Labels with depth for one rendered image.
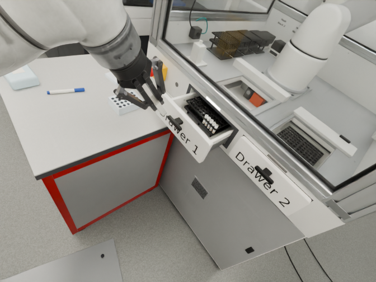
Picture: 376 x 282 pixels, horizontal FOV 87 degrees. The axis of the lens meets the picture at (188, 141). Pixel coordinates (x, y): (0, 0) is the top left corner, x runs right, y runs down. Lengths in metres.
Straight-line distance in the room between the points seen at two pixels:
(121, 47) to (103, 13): 0.06
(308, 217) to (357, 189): 0.18
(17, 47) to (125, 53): 0.14
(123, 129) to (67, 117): 0.21
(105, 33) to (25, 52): 0.11
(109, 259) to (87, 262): 0.05
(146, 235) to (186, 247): 0.27
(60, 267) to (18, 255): 0.89
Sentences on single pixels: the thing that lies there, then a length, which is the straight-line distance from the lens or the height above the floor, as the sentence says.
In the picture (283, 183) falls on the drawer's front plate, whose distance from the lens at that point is 0.71.
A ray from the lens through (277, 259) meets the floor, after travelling 1.74.
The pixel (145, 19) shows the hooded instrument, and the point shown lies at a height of 0.90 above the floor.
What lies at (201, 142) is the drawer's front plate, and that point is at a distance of 0.66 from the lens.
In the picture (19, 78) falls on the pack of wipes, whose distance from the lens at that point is 1.02.
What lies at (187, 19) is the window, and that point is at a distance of 0.86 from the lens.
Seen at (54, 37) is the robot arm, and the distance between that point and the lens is 0.34.
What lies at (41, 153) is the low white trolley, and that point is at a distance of 0.79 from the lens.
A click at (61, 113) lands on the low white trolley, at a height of 0.76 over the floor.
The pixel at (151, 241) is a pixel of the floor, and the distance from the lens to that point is 1.42.
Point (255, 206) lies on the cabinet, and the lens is 0.87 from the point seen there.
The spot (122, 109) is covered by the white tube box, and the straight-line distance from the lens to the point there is 0.87.
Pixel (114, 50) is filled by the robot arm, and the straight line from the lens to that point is 0.36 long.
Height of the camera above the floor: 1.37
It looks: 47 degrees down
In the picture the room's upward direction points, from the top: 23 degrees clockwise
